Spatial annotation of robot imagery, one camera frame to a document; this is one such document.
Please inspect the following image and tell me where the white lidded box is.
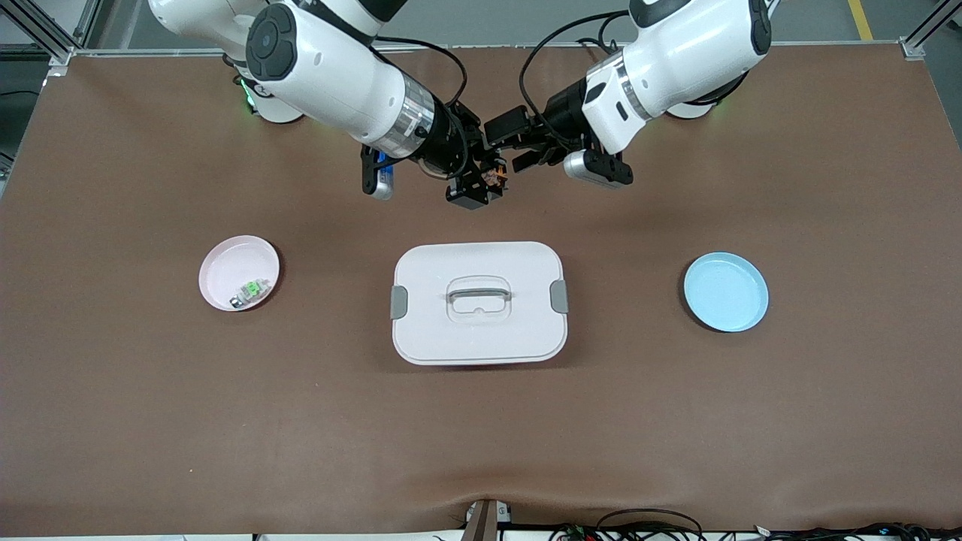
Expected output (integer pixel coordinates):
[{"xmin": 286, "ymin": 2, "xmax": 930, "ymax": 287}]
[{"xmin": 389, "ymin": 240, "xmax": 570, "ymax": 367}]

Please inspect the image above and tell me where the blue round plate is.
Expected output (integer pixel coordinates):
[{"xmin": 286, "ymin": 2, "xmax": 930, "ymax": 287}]
[{"xmin": 682, "ymin": 252, "xmax": 770, "ymax": 334}]

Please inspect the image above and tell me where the pink round plate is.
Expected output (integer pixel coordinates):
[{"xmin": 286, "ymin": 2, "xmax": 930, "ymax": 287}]
[{"xmin": 198, "ymin": 235, "xmax": 281, "ymax": 313}]

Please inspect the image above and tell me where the metal table edge rail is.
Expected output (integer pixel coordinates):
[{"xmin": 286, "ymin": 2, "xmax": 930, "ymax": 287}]
[{"xmin": 71, "ymin": 40, "xmax": 903, "ymax": 58}]

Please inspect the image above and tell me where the green switch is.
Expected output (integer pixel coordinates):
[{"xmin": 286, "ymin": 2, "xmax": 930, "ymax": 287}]
[{"xmin": 229, "ymin": 280, "xmax": 270, "ymax": 310}]

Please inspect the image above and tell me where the metal table clamp bracket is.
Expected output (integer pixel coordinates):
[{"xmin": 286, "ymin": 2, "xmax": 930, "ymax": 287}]
[{"xmin": 460, "ymin": 498, "xmax": 513, "ymax": 541}]

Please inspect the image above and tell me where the aluminium frame post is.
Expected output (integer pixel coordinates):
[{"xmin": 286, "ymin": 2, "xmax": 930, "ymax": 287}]
[
  {"xmin": 4, "ymin": 0, "xmax": 102, "ymax": 67},
  {"xmin": 900, "ymin": 0, "xmax": 962, "ymax": 61}
]

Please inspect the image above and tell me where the black looped cable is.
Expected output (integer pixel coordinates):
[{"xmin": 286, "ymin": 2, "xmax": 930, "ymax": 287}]
[{"xmin": 596, "ymin": 509, "xmax": 705, "ymax": 541}]

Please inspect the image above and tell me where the black cable bundle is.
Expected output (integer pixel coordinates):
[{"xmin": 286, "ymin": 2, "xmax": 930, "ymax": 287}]
[{"xmin": 549, "ymin": 522, "xmax": 962, "ymax": 541}]

